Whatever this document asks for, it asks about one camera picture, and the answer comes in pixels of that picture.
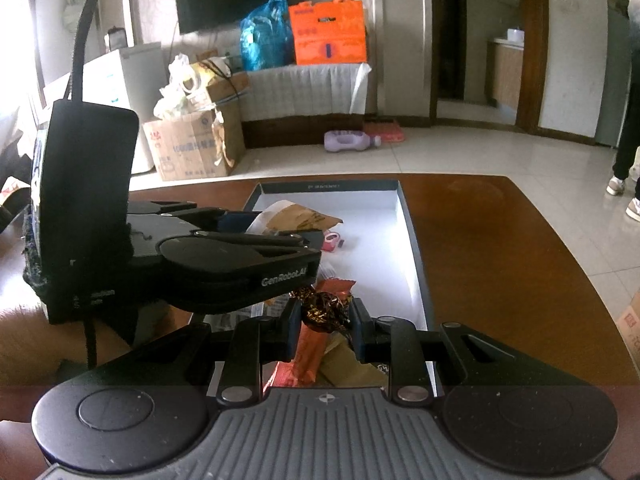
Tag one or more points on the gold brown candy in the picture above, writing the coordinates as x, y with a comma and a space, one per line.
322, 312

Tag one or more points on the wooden kitchen cabinet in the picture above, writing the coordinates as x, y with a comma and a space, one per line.
505, 75

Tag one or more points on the large printed cardboard box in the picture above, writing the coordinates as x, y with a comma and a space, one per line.
192, 147

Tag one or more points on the purple plastic bottle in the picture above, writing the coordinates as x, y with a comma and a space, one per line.
350, 141

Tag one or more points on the brown print clear snack packet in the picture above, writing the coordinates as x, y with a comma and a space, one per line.
295, 217

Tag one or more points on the pink floor tray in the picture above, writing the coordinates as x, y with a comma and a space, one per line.
385, 129

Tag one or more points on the white plastic bag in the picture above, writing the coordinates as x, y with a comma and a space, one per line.
172, 95

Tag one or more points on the pink donut print packet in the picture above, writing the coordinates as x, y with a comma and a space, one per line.
331, 241

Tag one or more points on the white pot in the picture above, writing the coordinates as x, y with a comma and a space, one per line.
515, 35

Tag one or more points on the white refrigerator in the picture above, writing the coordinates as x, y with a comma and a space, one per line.
125, 95

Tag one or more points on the small open cardboard box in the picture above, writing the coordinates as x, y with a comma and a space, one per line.
227, 85

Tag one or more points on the blue plastic bag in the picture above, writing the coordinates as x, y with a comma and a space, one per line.
265, 35

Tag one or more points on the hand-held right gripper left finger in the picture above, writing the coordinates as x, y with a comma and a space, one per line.
295, 330

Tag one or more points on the white tape roll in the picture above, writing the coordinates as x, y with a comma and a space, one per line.
192, 80

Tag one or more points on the orange carton box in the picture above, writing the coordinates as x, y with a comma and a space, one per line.
327, 32

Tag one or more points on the cabinet with white cloth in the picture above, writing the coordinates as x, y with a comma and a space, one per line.
305, 95

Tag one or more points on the person's left hand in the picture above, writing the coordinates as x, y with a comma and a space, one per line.
30, 345

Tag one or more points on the brown paper packet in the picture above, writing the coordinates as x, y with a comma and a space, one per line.
350, 367

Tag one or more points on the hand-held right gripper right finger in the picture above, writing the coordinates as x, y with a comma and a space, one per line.
359, 330

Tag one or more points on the orange-red foil wrapper packet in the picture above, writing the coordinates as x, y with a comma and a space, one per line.
315, 355

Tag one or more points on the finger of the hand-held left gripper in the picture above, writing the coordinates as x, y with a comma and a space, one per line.
235, 222
280, 241

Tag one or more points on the shallow grey box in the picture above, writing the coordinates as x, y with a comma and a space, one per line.
390, 220

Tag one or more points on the cardboard box with red print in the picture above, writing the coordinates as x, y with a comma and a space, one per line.
631, 327

